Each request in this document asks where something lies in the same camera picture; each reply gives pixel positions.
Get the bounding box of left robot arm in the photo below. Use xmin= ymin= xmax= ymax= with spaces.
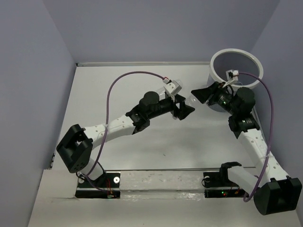
xmin=56 ymin=91 xmax=195 ymax=187

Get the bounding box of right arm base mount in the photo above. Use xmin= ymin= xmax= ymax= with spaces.
xmin=201 ymin=172 xmax=245 ymax=199

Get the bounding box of clear bottle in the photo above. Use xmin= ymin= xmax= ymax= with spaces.
xmin=185 ymin=95 xmax=200 ymax=108
xmin=157 ymin=79 xmax=183 ymax=95

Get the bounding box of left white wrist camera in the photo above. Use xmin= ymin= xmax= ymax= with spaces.
xmin=162 ymin=77 xmax=183 ymax=99

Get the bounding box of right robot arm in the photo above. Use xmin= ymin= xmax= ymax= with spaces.
xmin=191 ymin=82 xmax=303 ymax=215

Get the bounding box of white foam front panel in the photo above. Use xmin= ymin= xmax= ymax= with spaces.
xmin=119 ymin=170 xmax=205 ymax=192

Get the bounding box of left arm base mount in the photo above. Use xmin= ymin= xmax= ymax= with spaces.
xmin=75 ymin=171 xmax=121 ymax=199

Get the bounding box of grey round bin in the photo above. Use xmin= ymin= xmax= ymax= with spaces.
xmin=206 ymin=48 xmax=264 ymax=112

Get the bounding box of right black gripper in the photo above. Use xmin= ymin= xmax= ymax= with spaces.
xmin=192 ymin=80 xmax=239 ymax=115

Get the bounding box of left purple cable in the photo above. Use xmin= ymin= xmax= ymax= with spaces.
xmin=85 ymin=71 xmax=169 ymax=194

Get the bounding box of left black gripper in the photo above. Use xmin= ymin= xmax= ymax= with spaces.
xmin=147 ymin=94 xmax=194 ymax=121

